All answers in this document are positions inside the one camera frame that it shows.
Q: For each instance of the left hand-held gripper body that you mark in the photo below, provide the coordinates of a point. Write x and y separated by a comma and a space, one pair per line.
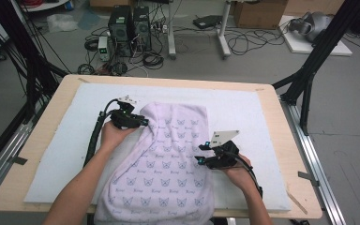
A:
125, 118

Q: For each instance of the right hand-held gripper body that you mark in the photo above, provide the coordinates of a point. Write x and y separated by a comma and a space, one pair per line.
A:
225, 156

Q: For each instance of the pale purple printed towel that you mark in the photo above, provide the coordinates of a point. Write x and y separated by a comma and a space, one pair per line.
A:
165, 162

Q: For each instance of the person's left hand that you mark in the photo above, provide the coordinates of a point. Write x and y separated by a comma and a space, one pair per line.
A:
114, 137

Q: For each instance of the person's right hand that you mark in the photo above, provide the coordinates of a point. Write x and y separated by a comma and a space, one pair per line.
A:
242, 175

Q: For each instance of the white grid foam mat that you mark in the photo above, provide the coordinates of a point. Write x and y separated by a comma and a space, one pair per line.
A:
237, 100

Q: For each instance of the small white power supply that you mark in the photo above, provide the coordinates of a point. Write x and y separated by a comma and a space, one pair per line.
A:
103, 48

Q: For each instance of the thin wooden strip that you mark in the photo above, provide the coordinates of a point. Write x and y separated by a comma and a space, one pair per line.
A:
296, 202

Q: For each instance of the large black computer tower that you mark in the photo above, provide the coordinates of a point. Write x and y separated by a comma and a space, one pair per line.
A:
120, 29

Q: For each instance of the slim black computer tower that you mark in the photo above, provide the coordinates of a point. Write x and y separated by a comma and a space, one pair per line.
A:
142, 28

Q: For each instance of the white desk leg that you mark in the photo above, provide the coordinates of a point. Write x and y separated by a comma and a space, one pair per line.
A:
223, 31
171, 31

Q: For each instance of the clear plastic bag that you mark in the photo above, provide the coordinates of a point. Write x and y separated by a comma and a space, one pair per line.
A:
61, 22

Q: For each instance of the flat black device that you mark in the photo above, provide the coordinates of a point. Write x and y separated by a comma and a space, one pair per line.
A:
206, 22

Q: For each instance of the white floor board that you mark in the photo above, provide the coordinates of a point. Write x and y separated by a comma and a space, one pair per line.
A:
296, 47

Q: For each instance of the brown cardboard box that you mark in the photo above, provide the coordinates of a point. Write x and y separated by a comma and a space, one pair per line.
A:
259, 14

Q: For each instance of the grey headset device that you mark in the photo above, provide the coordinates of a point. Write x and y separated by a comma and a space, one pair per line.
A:
315, 25

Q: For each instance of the aluminium rail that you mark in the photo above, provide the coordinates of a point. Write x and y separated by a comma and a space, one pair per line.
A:
3, 156
315, 162

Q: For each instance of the black metal frame stand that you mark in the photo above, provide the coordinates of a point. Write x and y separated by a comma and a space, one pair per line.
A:
15, 40
322, 43

